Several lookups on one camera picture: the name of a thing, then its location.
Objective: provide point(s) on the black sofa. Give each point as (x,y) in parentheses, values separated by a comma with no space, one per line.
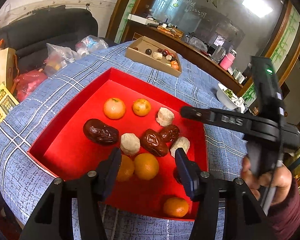
(52,30)

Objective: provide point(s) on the ceiling light panel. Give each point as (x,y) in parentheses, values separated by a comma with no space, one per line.
(257,5)

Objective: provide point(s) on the clear glass jar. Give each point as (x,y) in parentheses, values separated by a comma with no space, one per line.
(218,54)

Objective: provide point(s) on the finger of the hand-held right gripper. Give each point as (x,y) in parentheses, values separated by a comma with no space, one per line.
(197,113)

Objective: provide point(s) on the person's right forearm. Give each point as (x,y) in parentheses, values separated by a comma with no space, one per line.
(287,217)

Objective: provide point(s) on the peeled sugarcane chunk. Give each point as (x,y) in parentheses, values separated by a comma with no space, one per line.
(180,143)
(130,144)
(165,116)

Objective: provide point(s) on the red cardboard box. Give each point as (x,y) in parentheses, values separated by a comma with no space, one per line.
(72,145)

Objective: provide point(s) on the person's right hand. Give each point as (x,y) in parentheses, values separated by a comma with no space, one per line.
(283,182)

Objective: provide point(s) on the white bowl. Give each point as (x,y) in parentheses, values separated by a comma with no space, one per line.
(224,100)

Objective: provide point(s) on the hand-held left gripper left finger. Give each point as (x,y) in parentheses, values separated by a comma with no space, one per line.
(112,172)

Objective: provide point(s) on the small white container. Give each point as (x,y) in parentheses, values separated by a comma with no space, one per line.
(237,74)

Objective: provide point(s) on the white flat box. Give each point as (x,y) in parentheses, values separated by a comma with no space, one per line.
(138,18)

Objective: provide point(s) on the wooden counter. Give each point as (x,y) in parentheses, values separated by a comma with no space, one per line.
(189,52)

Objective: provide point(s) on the orange mandarin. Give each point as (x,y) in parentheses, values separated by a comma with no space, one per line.
(114,108)
(176,207)
(126,168)
(146,166)
(141,107)

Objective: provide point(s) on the red plastic bag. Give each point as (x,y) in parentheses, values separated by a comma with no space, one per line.
(30,82)

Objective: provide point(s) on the brown cardboard box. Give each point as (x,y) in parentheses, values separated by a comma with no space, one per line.
(150,65)

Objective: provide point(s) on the tan paper bag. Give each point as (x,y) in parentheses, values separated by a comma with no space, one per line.
(5,65)

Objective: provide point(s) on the bamboo painted panel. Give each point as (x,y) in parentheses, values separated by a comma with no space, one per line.
(287,42)

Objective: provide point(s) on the clear bag with snacks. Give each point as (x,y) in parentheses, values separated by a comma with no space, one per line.
(57,56)

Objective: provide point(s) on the blue plaid tablecloth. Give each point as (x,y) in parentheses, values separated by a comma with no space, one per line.
(27,180)

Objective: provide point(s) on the yellow printed box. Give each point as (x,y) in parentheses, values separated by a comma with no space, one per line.
(1,107)

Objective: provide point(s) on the clear bag with bottle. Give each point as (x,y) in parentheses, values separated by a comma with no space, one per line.
(91,43)

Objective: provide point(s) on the pink bottle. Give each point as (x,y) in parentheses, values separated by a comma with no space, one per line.
(227,61)

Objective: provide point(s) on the clear plastic bag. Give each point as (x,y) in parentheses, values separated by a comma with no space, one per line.
(198,44)

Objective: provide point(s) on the green leafy vegetables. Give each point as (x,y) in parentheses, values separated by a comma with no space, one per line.
(228,93)

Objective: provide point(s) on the large red jujube date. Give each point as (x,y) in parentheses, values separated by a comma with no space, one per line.
(101,131)

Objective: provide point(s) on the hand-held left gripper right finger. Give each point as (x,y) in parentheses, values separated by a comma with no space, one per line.
(186,172)

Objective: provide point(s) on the group of small food pieces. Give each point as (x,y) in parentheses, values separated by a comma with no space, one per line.
(157,55)

